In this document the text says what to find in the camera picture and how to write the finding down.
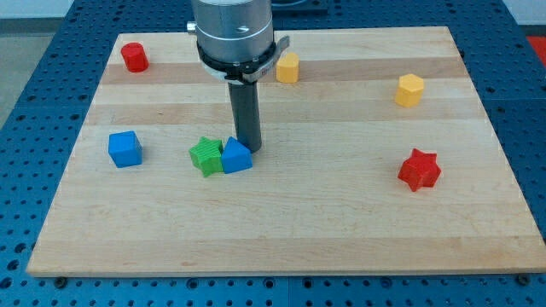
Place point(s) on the wooden board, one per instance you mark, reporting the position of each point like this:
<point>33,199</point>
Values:
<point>323,196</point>

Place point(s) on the red object at edge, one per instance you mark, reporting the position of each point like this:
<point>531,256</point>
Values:
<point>538,44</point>

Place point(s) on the yellow rounded block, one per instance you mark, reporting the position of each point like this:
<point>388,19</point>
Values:
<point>287,69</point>

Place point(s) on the yellow hexagon block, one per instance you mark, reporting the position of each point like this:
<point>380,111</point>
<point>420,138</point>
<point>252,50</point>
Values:
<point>409,91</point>

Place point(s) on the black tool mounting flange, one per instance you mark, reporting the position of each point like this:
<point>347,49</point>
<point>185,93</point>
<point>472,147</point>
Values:
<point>246,72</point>

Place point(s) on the blue cube block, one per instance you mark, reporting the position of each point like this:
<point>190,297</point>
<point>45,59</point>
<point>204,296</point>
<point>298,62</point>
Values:
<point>125,149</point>

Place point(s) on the red cylinder block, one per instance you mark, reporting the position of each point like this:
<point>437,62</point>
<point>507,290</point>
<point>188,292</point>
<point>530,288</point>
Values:
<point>134,57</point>

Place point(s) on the green star block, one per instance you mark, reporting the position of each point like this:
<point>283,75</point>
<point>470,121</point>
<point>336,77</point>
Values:
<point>206,156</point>

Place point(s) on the blue triangle block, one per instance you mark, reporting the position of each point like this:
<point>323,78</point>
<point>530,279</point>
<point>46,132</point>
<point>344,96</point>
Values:
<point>236,157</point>

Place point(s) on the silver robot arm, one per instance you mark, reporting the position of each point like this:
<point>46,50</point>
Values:
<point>236,44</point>

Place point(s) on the red star block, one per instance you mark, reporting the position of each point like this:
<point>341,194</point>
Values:
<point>420,170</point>

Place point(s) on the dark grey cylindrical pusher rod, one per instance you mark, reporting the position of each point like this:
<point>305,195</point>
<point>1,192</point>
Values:
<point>244,103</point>

